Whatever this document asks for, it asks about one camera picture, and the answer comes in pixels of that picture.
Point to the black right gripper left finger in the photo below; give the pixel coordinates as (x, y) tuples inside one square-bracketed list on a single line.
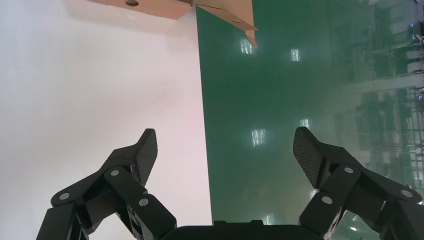
[(132, 198)]

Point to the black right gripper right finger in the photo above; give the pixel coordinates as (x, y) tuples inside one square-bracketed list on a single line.
[(348, 192)]

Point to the brown cardboard storage box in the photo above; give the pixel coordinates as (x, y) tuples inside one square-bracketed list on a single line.
[(159, 7)]

